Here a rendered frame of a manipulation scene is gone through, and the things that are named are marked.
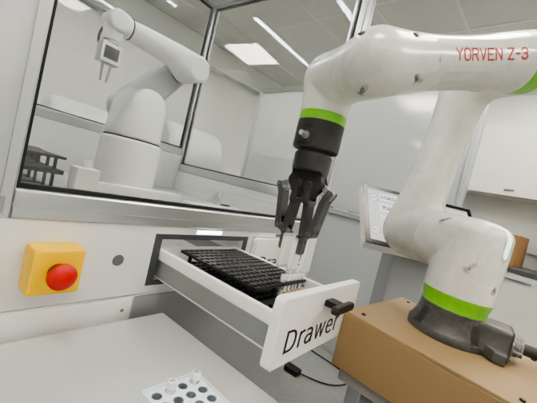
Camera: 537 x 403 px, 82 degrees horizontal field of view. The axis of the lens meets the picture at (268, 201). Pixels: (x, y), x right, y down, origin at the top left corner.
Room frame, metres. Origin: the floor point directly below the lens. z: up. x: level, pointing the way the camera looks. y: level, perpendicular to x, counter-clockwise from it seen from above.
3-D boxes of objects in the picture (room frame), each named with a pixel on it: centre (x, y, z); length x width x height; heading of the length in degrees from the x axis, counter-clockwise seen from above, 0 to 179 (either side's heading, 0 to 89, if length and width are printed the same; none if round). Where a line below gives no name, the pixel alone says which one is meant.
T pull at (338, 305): (0.54, -0.16, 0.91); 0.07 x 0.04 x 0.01; 142
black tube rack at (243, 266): (0.68, 0.02, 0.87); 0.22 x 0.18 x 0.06; 52
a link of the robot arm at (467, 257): (0.66, -0.43, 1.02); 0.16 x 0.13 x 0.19; 23
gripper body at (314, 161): (0.62, -0.07, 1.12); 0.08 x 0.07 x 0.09; 52
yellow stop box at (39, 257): (0.48, 0.30, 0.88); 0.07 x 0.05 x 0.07; 142
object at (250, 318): (0.68, 0.03, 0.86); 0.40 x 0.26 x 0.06; 52
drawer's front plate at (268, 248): (1.00, -0.08, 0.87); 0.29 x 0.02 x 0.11; 142
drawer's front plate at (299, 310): (0.55, -0.14, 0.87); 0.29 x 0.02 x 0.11; 142
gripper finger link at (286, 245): (0.63, -0.06, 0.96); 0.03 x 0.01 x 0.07; 142
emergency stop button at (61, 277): (0.46, 0.28, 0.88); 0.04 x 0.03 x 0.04; 142
